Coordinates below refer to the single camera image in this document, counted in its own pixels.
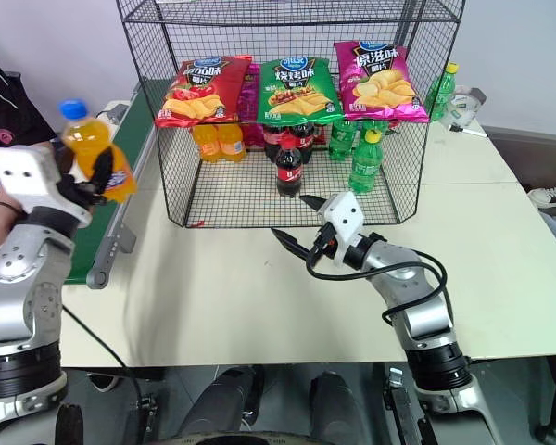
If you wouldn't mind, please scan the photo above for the dark shoe under table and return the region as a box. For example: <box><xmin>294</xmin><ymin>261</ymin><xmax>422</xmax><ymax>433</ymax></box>
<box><xmin>89</xmin><ymin>369</ymin><xmax>123</xmax><ymax>391</ymax></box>

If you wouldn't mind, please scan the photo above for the black and white marker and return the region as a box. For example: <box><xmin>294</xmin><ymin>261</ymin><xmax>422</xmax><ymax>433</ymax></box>
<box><xmin>448</xmin><ymin>123</ymin><xmax>488</xmax><ymax>139</ymax></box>

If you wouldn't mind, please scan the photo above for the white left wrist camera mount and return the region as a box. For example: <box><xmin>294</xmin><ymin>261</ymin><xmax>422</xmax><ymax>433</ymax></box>
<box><xmin>0</xmin><ymin>145</ymin><xmax>95</xmax><ymax>229</ymax></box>

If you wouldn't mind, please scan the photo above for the black wire mesh rack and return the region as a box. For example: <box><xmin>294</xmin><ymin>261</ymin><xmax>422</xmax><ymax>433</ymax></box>
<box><xmin>115</xmin><ymin>0</ymin><xmax>467</xmax><ymax>229</ymax></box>

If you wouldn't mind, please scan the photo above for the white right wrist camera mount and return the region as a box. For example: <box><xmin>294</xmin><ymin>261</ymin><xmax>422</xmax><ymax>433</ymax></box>
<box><xmin>317</xmin><ymin>190</ymin><xmax>366</xmax><ymax>271</ymax></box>

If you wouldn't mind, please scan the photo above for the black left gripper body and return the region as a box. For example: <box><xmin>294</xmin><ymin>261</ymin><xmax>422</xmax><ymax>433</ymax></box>
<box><xmin>57</xmin><ymin>172</ymin><xmax>108</xmax><ymax>209</ymax></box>

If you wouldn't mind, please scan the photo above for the green potato chips bag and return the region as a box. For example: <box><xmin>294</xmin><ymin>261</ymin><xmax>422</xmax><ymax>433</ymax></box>
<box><xmin>255</xmin><ymin>56</ymin><xmax>344</xmax><ymax>126</ymax></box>

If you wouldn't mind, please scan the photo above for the dark magenta snack bag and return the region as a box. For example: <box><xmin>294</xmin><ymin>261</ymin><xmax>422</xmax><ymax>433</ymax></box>
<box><xmin>237</xmin><ymin>61</ymin><xmax>263</xmax><ymax>150</ymax></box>

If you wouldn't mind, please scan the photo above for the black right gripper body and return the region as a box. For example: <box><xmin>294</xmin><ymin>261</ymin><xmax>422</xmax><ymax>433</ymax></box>
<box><xmin>308</xmin><ymin>222</ymin><xmax>341</xmax><ymax>261</ymax></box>

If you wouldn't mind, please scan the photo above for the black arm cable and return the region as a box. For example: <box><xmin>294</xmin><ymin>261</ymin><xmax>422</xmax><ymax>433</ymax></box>
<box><xmin>305</xmin><ymin>240</ymin><xmax>449</xmax><ymax>326</ymax></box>
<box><xmin>60</xmin><ymin>303</ymin><xmax>143</xmax><ymax>404</ymax></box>

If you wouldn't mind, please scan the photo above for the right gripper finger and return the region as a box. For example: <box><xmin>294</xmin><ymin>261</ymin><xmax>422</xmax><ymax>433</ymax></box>
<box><xmin>270</xmin><ymin>227</ymin><xmax>314</xmax><ymax>264</ymax></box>
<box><xmin>297</xmin><ymin>194</ymin><xmax>329</xmax><ymax>215</ymax></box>

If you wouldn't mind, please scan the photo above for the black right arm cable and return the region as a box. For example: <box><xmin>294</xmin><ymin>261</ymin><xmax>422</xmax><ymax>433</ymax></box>
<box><xmin>305</xmin><ymin>240</ymin><xmax>449</xmax><ymax>326</ymax></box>

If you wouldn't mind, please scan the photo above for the person in black shirt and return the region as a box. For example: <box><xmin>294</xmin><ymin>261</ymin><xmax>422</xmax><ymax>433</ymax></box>
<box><xmin>0</xmin><ymin>45</ymin><xmax>60</xmax><ymax>210</ymax></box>

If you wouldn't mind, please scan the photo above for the dark rounded shape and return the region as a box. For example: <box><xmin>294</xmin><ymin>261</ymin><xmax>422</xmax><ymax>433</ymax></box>
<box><xmin>309</xmin><ymin>370</ymin><xmax>377</xmax><ymax>442</ymax></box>
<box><xmin>179</xmin><ymin>364</ymin><xmax>266</xmax><ymax>438</ymax></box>

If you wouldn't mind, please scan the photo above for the grey conveyor sensor box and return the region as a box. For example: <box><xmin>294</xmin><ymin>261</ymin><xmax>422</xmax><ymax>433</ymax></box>
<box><xmin>94</xmin><ymin>102</ymin><xmax>130</xmax><ymax>127</ymax></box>

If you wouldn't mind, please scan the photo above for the cola bottle red cap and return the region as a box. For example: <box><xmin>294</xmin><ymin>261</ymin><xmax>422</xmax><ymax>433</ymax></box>
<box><xmin>275</xmin><ymin>133</ymin><xmax>305</xmax><ymax>200</ymax></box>

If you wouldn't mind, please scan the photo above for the orange soda bottle blue cap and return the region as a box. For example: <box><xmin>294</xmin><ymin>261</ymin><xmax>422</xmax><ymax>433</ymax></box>
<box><xmin>57</xmin><ymin>98</ymin><xmax>139</xmax><ymax>204</ymax></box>

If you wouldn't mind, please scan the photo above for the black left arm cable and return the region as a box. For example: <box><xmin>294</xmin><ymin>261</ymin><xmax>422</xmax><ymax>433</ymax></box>
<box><xmin>60</xmin><ymin>303</ymin><xmax>143</xmax><ymax>404</ymax></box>

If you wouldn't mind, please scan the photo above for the magenta potato chips bag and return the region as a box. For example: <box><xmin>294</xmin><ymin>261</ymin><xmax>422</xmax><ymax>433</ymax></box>
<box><xmin>334</xmin><ymin>40</ymin><xmax>431</xmax><ymax>123</ymax></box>

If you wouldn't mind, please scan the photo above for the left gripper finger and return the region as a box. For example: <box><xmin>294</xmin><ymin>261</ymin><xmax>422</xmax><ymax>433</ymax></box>
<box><xmin>89</xmin><ymin>149</ymin><xmax>115</xmax><ymax>195</ymax></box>
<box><xmin>57</xmin><ymin>146</ymin><xmax>79</xmax><ymax>182</ymax></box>

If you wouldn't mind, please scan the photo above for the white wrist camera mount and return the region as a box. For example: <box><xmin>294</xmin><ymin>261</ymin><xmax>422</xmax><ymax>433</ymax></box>
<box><xmin>0</xmin><ymin>145</ymin><xmax>95</xmax><ymax>229</ymax></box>
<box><xmin>317</xmin><ymin>190</ymin><xmax>366</xmax><ymax>271</ymax></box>

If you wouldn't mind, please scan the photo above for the green conveyor belt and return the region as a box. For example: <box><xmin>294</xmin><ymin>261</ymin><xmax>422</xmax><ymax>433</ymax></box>
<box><xmin>63</xmin><ymin>78</ymin><xmax>178</xmax><ymax>289</ymax></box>

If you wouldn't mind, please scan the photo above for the white sneaker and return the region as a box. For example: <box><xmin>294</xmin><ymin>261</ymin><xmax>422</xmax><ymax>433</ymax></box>
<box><xmin>526</xmin><ymin>185</ymin><xmax>556</xmax><ymax>210</ymax></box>

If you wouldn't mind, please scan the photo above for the red potato chips bag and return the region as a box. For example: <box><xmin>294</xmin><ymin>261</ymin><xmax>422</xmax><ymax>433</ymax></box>
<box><xmin>154</xmin><ymin>55</ymin><xmax>254</xmax><ymax>130</ymax></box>

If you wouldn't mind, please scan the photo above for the green soda bottle yellow cap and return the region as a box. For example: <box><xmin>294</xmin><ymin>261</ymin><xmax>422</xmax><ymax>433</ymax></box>
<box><xmin>423</xmin><ymin>62</ymin><xmax>461</xmax><ymax>125</ymax></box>
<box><xmin>347</xmin><ymin>129</ymin><xmax>384</xmax><ymax>194</ymax></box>

